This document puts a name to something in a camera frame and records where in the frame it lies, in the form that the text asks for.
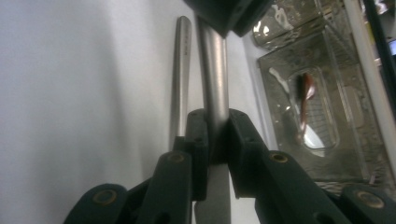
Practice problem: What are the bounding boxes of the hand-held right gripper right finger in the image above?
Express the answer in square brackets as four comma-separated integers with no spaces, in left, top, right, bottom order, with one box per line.
[228,108,353,224]

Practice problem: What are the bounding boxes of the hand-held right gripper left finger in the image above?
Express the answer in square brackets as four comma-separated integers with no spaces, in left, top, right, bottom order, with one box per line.
[136,108,209,224]

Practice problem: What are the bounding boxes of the clear grey plastic bin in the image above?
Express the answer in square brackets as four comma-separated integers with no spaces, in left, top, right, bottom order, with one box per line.
[251,0,326,52]
[256,29,396,200]

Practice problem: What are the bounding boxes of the metal fork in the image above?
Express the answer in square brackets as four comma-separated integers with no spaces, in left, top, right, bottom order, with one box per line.
[169,15,193,147]

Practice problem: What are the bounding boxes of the brown wooden spoon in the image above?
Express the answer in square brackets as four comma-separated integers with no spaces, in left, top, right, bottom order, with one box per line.
[295,73,317,141]

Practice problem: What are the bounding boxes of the white table sheet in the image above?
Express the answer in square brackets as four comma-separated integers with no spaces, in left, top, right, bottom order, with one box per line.
[0,0,278,224]

